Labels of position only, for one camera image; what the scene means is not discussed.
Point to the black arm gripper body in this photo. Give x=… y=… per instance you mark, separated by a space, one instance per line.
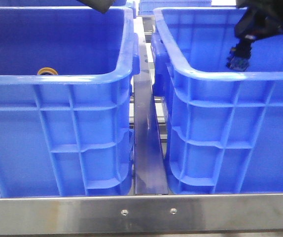
x=262 y=19

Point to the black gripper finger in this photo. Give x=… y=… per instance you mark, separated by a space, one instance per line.
x=101 y=6

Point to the far blue crate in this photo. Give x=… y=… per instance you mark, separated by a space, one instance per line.
x=146 y=7

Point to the far left blue bin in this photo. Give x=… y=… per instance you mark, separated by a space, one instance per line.
x=17 y=3

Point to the right blue plastic bin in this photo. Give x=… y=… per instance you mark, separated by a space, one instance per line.
x=225 y=128

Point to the blue plastic bin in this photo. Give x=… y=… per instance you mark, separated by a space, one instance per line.
x=225 y=128
x=67 y=134

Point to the left blue plastic bin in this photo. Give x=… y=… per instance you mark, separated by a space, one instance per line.
x=67 y=134

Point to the metal divider bar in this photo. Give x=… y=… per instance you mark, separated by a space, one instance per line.
x=150 y=176

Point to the stainless steel front rail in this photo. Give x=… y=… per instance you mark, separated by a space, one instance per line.
x=141 y=214

